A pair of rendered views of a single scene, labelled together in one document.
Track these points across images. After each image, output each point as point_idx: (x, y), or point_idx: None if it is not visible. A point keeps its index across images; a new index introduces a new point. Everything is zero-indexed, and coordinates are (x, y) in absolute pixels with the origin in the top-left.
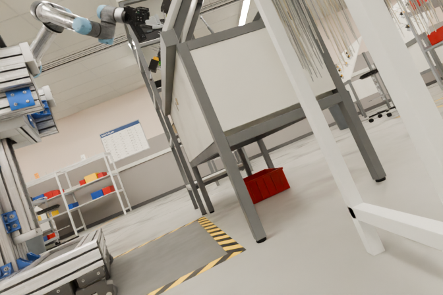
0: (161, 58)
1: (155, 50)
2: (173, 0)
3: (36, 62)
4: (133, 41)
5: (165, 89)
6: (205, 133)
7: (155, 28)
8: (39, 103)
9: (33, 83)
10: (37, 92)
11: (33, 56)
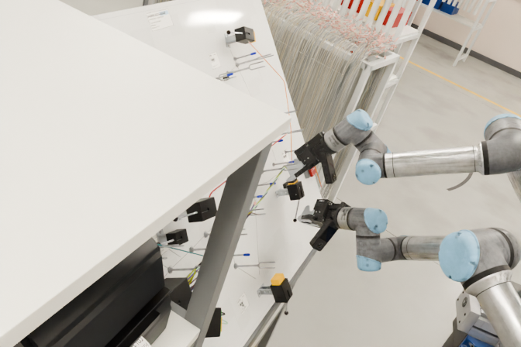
0: (312, 255)
1: (265, 267)
2: (320, 195)
3: (464, 317)
4: (211, 314)
5: (275, 310)
6: (281, 305)
7: (308, 225)
8: (442, 346)
9: (453, 327)
10: (451, 345)
11: (458, 298)
